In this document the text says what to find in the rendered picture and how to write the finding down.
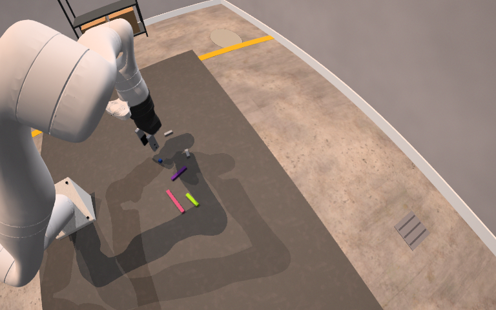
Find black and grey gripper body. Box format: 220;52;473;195
106;77;161;135

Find pink rod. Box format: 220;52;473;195
166;190;185;214

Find lime green rod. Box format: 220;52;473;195
186;193;199;207

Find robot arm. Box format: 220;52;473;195
0;19;141;287

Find purple rod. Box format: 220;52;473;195
171;166;187;181

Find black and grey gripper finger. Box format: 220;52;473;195
135;128;148;146
146;134;160;151

